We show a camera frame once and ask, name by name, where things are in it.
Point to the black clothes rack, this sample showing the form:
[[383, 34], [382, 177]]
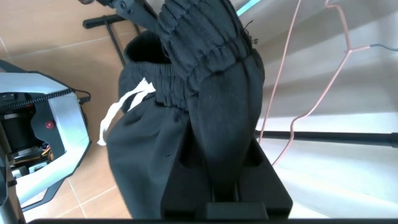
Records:
[[326, 136]]

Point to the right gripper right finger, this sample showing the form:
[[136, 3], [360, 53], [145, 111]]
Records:
[[264, 186]]

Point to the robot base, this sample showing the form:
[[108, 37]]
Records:
[[68, 118]]

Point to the black garment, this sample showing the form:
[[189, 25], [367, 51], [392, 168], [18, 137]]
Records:
[[149, 149]]

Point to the pink clothes hanger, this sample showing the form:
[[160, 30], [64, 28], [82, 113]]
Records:
[[349, 50]]

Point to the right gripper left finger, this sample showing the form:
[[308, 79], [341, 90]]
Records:
[[183, 189]]

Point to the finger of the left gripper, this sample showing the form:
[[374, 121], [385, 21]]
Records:
[[133, 12]]

